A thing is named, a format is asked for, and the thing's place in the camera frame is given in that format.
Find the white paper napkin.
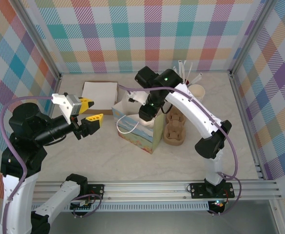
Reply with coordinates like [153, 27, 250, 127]
[137, 117, 155, 129]

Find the brown cardboard cup carrier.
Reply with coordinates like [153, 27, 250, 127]
[163, 108, 187, 146]

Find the printed paper gift bag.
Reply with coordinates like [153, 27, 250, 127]
[112, 94, 165, 155]

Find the brown cardboard napkin tray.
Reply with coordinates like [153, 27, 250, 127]
[85, 81, 120, 116]

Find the white napkin stack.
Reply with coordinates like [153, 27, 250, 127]
[81, 81, 118, 111]

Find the green paper cup stack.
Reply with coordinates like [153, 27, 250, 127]
[189, 84, 206, 103]

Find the small circuit board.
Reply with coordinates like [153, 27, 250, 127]
[209, 199, 225, 209]
[70, 199, 94, 212]

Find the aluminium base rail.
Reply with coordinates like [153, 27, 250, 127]
[32, 180, 282, 203]

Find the aluminium frame side rail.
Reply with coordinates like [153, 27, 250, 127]
[229, 70, 265, 180]

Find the white slotted cable duct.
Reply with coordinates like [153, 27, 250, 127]
[61, 203, 210, 212]

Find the aluminium frame post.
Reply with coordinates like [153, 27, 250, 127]
[228, 0, 276, 74]
[17, 0, 62, 81]

